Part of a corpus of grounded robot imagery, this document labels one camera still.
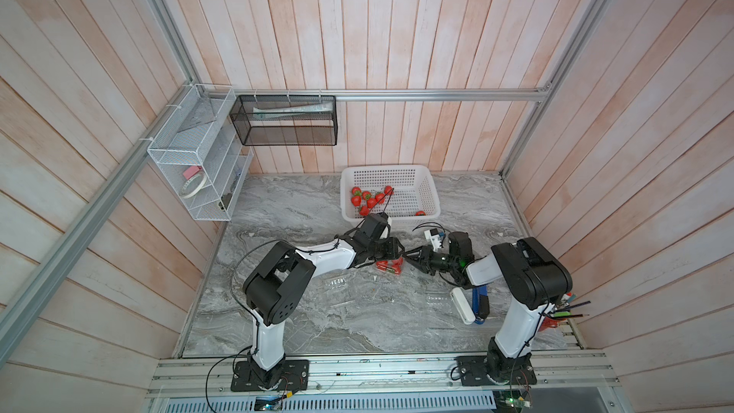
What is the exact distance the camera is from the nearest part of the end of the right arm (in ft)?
2.59

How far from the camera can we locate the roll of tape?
0.79 meters

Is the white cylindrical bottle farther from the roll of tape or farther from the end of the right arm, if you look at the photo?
the roll of tape

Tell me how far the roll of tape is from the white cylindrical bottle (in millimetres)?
815

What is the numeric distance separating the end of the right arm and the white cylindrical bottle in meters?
0.08

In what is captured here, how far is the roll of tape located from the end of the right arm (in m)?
0.65

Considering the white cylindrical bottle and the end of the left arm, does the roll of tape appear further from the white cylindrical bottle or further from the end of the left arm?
the white cylindrical bottle

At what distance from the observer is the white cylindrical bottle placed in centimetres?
82
